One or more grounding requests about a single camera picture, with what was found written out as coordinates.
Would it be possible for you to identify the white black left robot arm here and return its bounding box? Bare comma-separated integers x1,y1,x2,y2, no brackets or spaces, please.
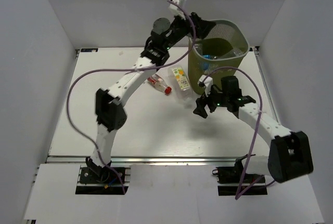
86,12,216,182

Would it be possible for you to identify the olive green ribbed bin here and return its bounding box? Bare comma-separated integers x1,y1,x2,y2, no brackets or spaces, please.
188,19,250,95

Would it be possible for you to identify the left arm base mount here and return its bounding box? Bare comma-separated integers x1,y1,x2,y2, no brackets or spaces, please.
75,157,130,195

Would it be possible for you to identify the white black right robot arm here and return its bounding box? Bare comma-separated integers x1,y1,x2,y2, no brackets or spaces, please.
193,75,314,183

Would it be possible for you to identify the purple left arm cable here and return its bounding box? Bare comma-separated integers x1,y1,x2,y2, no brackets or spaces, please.
67,0,198,195

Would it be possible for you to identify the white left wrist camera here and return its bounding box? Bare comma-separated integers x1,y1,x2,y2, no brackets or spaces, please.
169,0,186,20

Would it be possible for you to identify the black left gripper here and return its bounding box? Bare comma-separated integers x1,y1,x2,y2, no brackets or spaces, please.
163,10,215,50

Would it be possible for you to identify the aluminium table rail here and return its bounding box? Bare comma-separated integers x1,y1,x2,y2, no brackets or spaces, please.
250,46,280,122

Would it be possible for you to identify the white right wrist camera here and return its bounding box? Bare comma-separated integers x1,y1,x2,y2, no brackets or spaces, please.
198,75,213,97

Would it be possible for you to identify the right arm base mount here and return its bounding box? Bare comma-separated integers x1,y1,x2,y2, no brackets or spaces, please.
212,156,268,196

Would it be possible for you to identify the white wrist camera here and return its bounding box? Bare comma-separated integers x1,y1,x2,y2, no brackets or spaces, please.
198,75,213,97
169,0,186,20

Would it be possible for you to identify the blue label sticker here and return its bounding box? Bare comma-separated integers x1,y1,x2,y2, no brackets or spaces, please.
80,48,98,52

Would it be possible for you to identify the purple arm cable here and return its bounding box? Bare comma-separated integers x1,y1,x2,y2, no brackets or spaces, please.
67,0,198,195
200,67,276,201

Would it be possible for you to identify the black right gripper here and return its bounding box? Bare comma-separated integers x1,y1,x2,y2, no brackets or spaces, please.
193,83,229,118

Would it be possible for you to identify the clear bottle red cap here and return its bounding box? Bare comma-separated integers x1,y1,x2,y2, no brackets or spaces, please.
147,74,172,95

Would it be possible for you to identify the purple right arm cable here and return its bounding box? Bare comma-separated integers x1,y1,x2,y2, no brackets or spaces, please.
200,67,276,201

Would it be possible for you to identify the clear bottle blue-white cap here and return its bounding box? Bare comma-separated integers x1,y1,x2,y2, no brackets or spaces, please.
193,43,227,77

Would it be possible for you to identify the clear plastic bottle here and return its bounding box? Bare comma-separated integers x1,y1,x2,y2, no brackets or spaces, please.
221,48,244,59

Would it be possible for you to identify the clear bottle green orange label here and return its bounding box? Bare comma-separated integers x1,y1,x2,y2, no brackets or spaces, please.
169,66,193,107

